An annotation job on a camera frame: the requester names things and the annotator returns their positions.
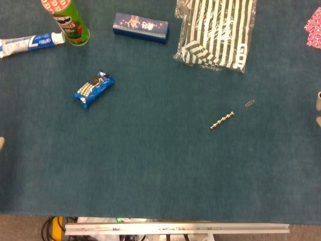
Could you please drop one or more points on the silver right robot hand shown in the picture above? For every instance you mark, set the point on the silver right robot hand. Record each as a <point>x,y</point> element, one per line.
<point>319,100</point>

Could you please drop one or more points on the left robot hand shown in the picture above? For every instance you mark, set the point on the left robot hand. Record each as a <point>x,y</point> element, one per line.
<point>1,143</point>

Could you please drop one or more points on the silver paper clip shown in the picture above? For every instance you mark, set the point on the silver paper clip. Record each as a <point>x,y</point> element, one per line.
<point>249,103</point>

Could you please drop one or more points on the striped garment in transparent bag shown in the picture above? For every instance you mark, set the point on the striped garment in transparent bag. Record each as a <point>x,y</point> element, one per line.
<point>215,32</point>

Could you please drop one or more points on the pink patterned cloth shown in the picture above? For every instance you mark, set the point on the pink patterned cloth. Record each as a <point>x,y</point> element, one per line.
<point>314,28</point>

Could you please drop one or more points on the yellow object under table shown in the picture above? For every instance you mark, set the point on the yellow object under table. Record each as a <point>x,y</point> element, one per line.
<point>57,227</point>

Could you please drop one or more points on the white blue toothpaste tube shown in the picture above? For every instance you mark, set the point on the white blue toothpaste tube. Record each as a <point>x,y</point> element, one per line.
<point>23,44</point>

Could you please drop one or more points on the blue Oreo cookie pack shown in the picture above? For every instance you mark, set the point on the blue Oreo cookie pack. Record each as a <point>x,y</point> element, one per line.
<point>94,89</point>

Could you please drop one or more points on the green Pringles can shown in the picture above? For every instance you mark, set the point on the green Pringles can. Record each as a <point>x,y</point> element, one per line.
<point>71,23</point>

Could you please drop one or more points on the teal table mat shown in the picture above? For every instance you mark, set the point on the teal table mat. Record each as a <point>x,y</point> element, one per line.
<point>155,160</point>

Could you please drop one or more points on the dark blue rectangular box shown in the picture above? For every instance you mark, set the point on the dark blue rectangular box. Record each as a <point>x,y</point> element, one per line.
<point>140,27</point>

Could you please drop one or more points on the aluminium profile rail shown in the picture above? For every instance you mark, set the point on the aluminium profile rail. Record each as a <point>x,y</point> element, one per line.
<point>175,228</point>

